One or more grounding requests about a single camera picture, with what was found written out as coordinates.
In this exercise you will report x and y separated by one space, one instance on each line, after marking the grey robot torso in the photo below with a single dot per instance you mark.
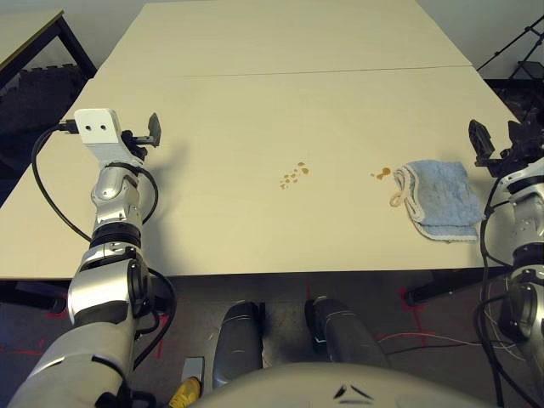
340 387

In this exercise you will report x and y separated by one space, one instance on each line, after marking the brown droplet cluster spill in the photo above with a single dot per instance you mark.
292 176

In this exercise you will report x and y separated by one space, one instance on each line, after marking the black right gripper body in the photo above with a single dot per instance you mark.
520 153

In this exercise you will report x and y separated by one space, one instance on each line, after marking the grey right robot leg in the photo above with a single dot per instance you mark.
348 331

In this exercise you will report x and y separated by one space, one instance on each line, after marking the grey robot leg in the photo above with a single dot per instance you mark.
238 344
348 331

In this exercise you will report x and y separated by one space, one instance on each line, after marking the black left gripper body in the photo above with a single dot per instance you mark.
135 144

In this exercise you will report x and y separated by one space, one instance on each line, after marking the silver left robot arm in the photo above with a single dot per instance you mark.
108 297

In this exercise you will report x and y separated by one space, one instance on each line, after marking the dark foam floor mat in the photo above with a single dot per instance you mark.
38 98

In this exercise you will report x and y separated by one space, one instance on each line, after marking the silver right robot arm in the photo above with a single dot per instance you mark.
527 238

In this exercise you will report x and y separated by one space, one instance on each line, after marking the grey left robot leg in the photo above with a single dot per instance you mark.
238 344

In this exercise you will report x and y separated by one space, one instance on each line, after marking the small brown liquid spill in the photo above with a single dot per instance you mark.
384 171

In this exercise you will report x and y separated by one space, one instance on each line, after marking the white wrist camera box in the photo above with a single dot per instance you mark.
100 127
529 172

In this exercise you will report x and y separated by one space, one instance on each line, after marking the light blue terry rag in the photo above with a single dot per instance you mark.
444 195

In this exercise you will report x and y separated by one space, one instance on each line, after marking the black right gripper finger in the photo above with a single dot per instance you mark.
481 140
519 134

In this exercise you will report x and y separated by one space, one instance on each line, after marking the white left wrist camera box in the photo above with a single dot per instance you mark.
100 127

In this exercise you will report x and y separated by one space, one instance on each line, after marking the black tripod stand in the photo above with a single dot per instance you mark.
529 42

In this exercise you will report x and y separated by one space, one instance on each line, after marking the black-framed side table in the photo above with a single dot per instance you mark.
25 32

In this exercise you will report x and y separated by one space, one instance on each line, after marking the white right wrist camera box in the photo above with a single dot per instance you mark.
529 172

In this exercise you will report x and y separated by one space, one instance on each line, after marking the black equipment pile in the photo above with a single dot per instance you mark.
523 98

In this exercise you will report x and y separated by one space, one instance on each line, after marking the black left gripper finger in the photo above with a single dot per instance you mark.
154 129

